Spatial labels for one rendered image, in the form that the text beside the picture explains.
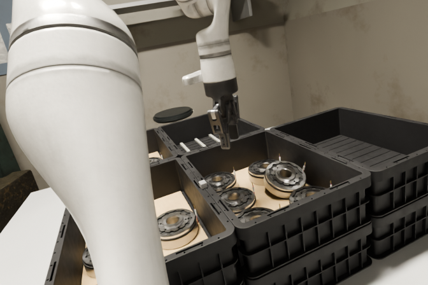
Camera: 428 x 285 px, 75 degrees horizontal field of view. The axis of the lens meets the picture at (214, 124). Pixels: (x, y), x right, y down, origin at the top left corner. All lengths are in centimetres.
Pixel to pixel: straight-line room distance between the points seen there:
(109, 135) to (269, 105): 325
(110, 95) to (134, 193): 6
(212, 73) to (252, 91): 270
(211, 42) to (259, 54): 271
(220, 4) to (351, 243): 55
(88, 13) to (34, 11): 3
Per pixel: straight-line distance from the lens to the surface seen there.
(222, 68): 59
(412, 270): 78
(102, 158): 17
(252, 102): 330
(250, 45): 325
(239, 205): 67
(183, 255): 47
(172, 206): 79
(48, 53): 21
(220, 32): 59
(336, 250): 65
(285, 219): 53
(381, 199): 70
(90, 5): 23
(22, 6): 25
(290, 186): 72
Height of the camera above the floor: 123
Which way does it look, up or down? 16 degrees down
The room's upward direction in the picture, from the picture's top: 11 degrees counter-clockwise
